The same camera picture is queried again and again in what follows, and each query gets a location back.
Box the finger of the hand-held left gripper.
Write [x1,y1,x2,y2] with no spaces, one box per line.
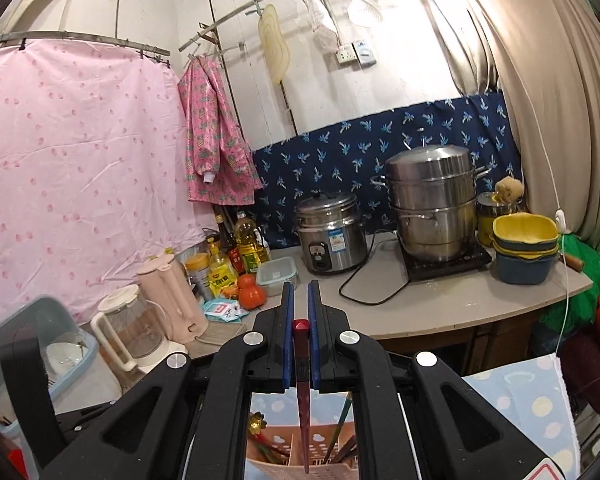
[55,399,127,433]

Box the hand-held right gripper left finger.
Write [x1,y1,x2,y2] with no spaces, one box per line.
[45,281,296,480]

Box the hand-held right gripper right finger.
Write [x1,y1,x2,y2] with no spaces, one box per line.
[307,281,562,480]

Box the dark red chopstick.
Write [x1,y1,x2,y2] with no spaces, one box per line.
[251,434,281,461]

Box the pink perforated utensil basket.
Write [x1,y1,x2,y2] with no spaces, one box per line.
[245,419,361,480]

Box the blue dish drainer box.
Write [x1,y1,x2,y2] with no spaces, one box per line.
[0,295,101,480]

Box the white bowl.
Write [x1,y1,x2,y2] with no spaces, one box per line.
[46,340,88,376]

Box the orange tomato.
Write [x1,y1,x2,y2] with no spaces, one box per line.
[237,274,267,311]

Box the clear food container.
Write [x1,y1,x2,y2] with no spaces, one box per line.
[255,256,299,297]

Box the woven mat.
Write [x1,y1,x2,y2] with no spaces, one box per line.
[196,319,253,346]

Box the blue white packet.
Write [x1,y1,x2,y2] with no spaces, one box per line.
[202,297,248,322]

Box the yellow seasoning bottle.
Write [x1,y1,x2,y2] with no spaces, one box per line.
[207,242,239,302]

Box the cooking oil bottle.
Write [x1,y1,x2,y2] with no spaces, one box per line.
[234,211,263,276]

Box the steel rice cooker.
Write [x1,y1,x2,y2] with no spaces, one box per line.
[294,191,369,276]

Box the jar with yellow lid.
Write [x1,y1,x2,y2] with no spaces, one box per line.
[185,252,212,301]

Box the dark soy sauce bottle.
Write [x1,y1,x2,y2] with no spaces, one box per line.
[215,215,236,256]

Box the pink electric kettle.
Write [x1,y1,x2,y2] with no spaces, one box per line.
[137,254,210,345]

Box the black induction cooker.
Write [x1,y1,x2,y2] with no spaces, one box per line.
[397,241,494,282]

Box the steel steamer pot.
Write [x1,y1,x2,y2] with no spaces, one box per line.
[371,129,494,263]

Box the navy leaf print cloth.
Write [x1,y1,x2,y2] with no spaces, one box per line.
[252,91,523,251]

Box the metal canister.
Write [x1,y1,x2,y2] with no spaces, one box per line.
[476,191,523,248]

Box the pink dotted curtain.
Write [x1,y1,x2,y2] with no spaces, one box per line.
[0,40,218,326]

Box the pink patterned garment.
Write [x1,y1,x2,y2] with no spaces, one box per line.
[177,55,265,206]

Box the blue planet print tablecloth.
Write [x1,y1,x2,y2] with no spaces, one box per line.
[250,350,578,480]

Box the yellow plastic basin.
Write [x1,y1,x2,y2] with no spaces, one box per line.
[492,214,561,252]
[493,242,560,263]

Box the loofah sponge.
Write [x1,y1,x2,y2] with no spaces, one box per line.
[495,176,525,203]

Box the green plastic bag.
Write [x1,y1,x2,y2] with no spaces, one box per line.
[540,234,600,336]

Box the hanging white plastic bag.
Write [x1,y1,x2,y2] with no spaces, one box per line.
[295,0,341,53]

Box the white slotted ladle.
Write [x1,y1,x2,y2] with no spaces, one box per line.
[342,0,383,28]

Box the beige curtain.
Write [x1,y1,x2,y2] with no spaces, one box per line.
[450,0,600,246]

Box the metal curtain rod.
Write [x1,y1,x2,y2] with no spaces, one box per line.
[0,32,172,58]

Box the black power cable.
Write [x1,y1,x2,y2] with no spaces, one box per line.
[337,230,412,307]

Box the glass jug with white handle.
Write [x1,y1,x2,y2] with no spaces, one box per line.
[91,285,188,376]

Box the white cable with switch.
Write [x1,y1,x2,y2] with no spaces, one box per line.
[500,55,572,356]

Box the white wall switch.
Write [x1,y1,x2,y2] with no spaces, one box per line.
[353,39,377,67]

